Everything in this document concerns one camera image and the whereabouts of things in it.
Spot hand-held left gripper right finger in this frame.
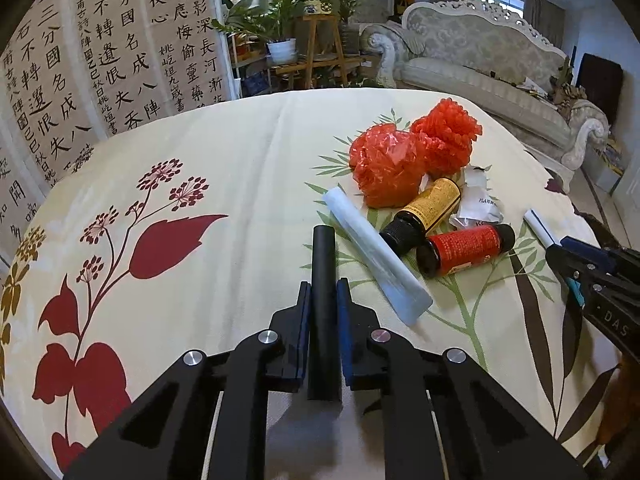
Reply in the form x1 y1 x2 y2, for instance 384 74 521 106
336 277 588 480

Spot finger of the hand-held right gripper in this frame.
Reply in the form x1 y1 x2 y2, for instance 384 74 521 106
560 236 640 273
545 245 608 311

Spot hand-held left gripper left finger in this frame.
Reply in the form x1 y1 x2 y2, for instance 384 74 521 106
62 281 313 480

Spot white paper stick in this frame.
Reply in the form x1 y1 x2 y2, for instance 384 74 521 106
523 210 561 251

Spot black tube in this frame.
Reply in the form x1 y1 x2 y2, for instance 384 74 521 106
306 226 344 402

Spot white plastic tube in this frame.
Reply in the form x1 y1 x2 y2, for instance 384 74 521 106
322 187 433 330

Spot brown bottle red label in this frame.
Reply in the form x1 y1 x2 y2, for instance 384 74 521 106
416 223 516 280

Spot white wrapper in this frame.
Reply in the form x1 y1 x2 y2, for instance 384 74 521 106
447 165 503 231

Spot brown bottle yellow label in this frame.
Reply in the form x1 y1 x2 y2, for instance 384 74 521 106
380 177 462 253

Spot frilly red foam net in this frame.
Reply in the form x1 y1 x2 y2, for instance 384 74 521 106
410 99 483 179

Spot person's right forearm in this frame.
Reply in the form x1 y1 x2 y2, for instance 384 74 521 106
597 360 633 456

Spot white door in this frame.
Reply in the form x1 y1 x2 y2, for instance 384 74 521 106
612 125 640 221

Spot clear storage box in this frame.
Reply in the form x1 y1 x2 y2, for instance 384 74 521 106
597 140 628 193

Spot leopard print bag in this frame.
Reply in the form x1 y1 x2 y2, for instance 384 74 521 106
550 77 586 111

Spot black cloth cover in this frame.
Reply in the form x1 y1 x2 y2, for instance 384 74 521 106
575 52 625 111

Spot papers on sofa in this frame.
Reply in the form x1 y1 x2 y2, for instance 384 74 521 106
517 77 551 98

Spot ornate white sofa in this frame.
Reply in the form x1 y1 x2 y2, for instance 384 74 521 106
360 0 611 193

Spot brown window curtain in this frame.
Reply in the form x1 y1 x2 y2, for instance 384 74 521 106
525 0 556 46

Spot metal rack with blue crate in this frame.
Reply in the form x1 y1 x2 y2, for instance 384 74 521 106
230 35 273 98

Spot green plant in white pot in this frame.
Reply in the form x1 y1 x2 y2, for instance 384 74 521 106
212 0 301 66

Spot wooden plant stand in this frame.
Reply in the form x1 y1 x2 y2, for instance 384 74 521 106
272 12 366 93

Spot calligraphy folding screen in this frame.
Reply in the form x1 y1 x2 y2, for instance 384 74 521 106
0 0 236 281

